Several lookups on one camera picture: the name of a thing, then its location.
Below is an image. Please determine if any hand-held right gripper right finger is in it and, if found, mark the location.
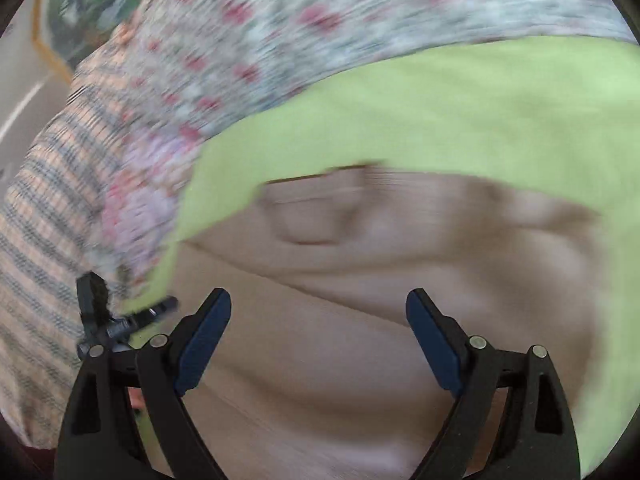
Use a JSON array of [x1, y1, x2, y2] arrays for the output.
[[405, 288, 584, 480]]

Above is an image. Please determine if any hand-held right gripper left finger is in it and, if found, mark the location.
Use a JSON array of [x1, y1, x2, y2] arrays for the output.
[[52, 288, 232, 480]]

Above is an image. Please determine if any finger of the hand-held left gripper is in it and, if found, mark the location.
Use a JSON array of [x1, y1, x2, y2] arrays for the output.
[[119, 296, 179, 332], [75, 271, 112, 347]]

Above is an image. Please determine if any beige knitted sweater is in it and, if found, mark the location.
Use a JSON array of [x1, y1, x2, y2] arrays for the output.
[[147, 165, 603, 480]]

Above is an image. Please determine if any plaid checked blanket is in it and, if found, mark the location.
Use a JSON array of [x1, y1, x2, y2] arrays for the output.
[[0, 52, 148, 453]]

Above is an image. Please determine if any purple floral frilled pillow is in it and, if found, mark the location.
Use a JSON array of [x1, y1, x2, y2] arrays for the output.
[[99, 122, 203, 293]]

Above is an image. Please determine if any light green bed sheet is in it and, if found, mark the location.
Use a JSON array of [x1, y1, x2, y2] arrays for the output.
[[119, 35, 640, 480]]

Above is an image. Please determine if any floral quilt with pink roses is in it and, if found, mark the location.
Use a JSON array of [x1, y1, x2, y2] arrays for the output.
[[75, 0, 637, 143]]

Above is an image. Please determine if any gold framed wall picture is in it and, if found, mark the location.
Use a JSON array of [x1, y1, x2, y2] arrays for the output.
[[31, 0, 158, 88]]

